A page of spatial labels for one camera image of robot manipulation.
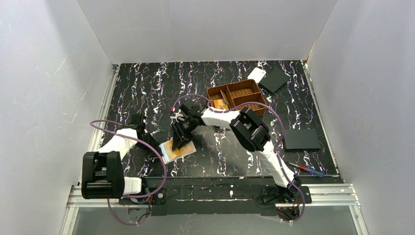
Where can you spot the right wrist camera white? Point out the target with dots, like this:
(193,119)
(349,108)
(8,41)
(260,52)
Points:
(176,115)

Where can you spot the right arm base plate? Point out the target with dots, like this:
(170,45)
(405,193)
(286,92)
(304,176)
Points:
(278,195)

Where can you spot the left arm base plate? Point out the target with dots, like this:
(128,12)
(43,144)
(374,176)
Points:
(158,198)

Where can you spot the black pad on table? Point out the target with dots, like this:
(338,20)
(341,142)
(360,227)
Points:
(302,139)

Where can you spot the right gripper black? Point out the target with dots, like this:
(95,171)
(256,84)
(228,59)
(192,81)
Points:
(181,135)

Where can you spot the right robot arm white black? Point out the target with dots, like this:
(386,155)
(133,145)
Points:
(251,132)

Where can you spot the brown woven divided basket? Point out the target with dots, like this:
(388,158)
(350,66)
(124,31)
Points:
(237,93)

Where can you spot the black flat box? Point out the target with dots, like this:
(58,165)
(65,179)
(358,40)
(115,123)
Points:
(273,81)

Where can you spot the red blue screwdriver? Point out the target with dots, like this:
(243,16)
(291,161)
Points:
(306,169)

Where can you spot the white small box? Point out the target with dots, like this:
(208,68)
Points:
(257,75)

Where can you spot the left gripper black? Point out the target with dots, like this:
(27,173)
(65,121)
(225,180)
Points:
(150,141)

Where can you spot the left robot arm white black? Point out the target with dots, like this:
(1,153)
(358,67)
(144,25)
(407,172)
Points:
(102,171)

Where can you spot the gold credit card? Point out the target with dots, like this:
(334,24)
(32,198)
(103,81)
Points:
(220,104)

